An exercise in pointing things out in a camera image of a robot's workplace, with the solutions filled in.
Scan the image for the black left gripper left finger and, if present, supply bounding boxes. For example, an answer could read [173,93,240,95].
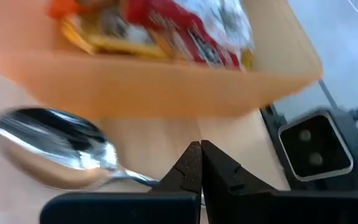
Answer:
[40,141,203,224]

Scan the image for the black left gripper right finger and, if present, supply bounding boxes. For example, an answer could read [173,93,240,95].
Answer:
[200,139,358,224]

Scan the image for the all silver metal spoon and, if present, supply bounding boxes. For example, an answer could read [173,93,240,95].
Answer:
[0,106,162,191]

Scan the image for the orange plastic bin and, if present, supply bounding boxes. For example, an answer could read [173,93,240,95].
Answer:
[0,0,324,119]

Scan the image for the snack packets in bin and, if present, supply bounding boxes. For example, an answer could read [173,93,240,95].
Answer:
[121,0,255,71]

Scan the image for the black two-lens camera box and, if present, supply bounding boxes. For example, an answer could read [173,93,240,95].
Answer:
[277,110,354,183]

